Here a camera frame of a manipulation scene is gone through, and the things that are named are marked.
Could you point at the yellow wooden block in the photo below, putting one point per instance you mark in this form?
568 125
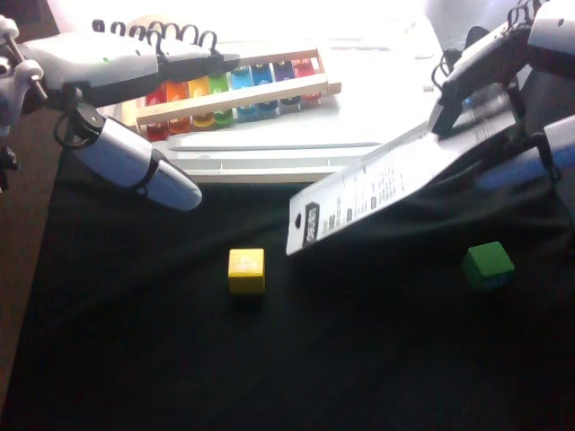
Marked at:
246 271

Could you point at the green wooden block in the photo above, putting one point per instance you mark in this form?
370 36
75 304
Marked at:
487 265

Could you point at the black table cloth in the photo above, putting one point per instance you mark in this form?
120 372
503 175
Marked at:
135 314

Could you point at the wooden rainbow hand piano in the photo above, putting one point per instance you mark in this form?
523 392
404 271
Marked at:
233 104

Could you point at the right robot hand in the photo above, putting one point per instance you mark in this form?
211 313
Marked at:
485 54

